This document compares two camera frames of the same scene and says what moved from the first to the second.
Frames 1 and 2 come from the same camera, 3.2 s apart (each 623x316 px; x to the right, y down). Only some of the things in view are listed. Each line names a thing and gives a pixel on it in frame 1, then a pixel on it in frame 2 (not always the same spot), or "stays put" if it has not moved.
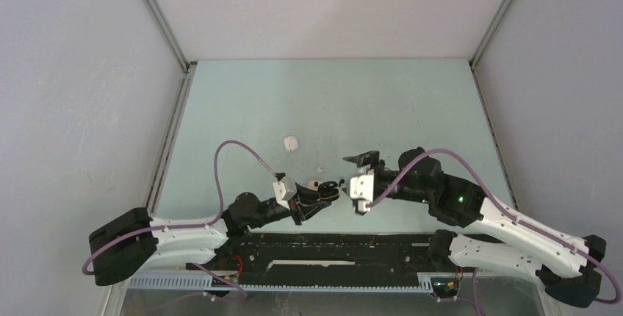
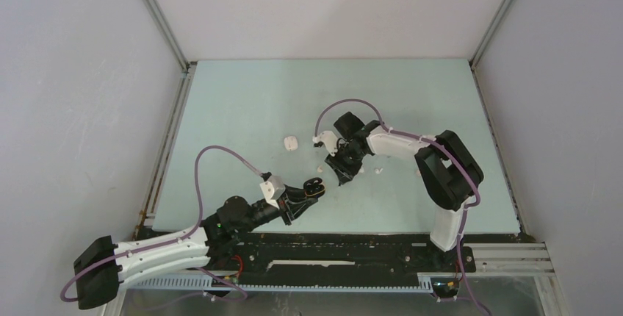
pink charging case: (291, 143) stays put
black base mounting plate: (341, 255) stays put
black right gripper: (372, 157) to (344, 173)
